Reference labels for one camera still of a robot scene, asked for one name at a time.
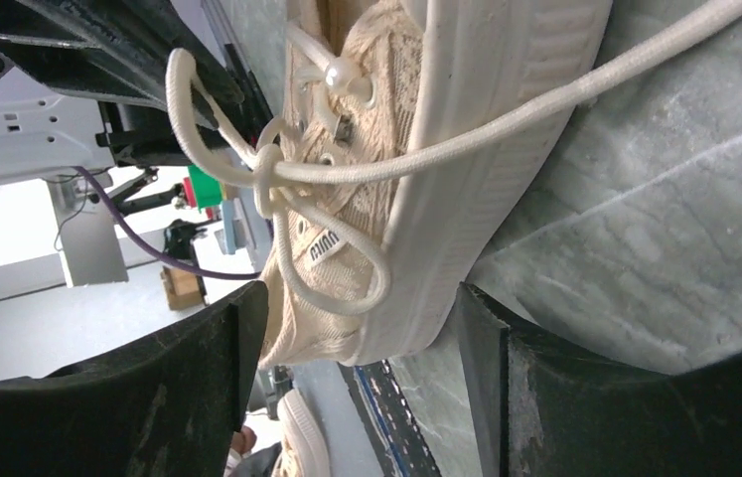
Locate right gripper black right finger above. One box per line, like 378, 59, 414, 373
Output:
454, 283, 742, 476

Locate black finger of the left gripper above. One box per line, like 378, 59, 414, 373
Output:
0, 1, 244, 109

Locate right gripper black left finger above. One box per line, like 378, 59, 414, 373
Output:
0, 281, 268, 476

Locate white shoelace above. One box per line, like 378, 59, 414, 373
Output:
165, 1, 742, 316

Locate beige canvas sneaker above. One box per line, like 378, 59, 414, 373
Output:
392, 0, 612, 357

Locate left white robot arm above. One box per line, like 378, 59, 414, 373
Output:
0, 1, 244, 185

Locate brown cardboard box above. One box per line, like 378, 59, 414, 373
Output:
160, 266, 204, 311

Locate green red background object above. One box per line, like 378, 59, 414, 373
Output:
182, 165, 224, 219

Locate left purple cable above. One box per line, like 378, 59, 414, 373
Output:
74, 165, 263, 283

